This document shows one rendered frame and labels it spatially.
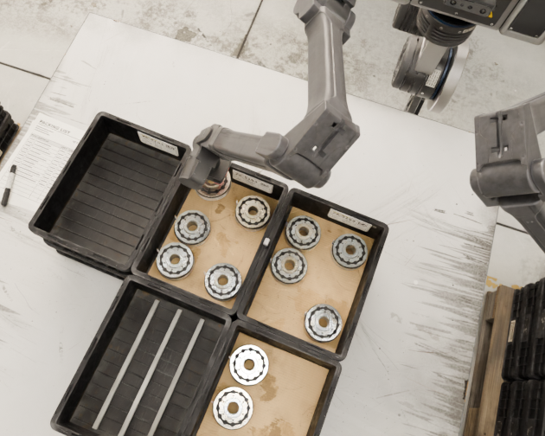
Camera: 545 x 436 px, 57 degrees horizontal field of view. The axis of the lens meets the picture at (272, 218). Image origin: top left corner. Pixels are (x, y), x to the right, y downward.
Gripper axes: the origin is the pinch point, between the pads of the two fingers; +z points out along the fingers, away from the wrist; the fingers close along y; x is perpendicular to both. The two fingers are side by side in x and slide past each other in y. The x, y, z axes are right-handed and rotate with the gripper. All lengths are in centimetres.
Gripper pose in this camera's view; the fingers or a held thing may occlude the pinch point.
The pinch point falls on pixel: (212, 176)
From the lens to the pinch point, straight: 137.9
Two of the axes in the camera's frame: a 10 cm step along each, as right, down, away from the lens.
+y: 9.2, 3.8, -1.0
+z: -0.2, 3.2, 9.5
